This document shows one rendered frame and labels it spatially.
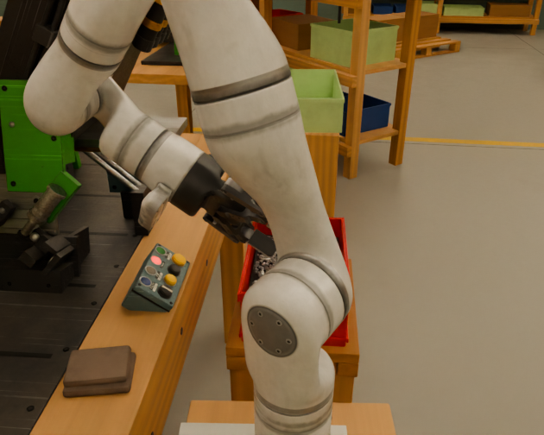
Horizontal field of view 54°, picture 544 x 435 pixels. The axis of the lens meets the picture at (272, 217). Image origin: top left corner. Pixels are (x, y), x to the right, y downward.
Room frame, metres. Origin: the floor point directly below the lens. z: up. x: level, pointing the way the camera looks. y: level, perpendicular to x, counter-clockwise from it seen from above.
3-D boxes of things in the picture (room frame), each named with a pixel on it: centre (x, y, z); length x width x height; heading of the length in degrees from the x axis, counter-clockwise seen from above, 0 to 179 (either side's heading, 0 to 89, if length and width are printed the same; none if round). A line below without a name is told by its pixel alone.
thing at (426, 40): (7.56, -1.84, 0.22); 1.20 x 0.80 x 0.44; 122
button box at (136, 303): (0.86, 0.22, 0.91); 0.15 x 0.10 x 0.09; 175
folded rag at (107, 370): (0.62, 0.27, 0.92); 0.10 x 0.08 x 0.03; 96
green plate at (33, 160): (0.99, 0.45, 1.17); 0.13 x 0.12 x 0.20; 175
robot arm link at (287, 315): (0.44, -0.02, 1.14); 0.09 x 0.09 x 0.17; 55
